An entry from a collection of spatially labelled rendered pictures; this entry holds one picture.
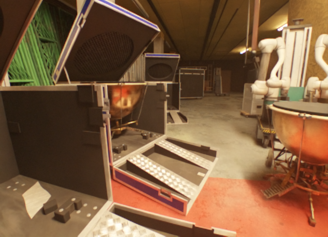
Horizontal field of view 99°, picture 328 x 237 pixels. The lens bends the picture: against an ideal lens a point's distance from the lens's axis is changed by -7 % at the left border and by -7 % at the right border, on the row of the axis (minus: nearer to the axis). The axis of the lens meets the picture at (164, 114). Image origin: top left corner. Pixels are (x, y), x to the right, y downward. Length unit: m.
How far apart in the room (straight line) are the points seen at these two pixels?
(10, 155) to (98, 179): 0.89
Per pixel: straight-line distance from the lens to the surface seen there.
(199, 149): 2.17
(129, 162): 1.71
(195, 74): 8.49
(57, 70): 2.22
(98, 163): 1.11
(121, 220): 1.13
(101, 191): 1.23
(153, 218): 1.16
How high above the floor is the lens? 0.97
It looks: 12 degrees down
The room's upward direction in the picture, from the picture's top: straight up
